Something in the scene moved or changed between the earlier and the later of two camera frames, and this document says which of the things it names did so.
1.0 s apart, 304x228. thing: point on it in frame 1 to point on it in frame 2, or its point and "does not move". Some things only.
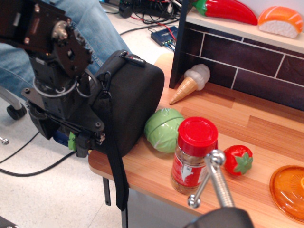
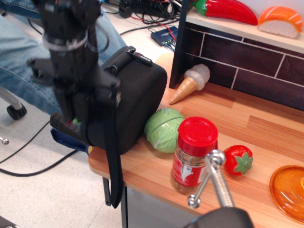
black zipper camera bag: [127, 95] does not move
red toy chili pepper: [228, 10] does not move
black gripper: [59, 105] to [73, 65]
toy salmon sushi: [280, 21] does not move
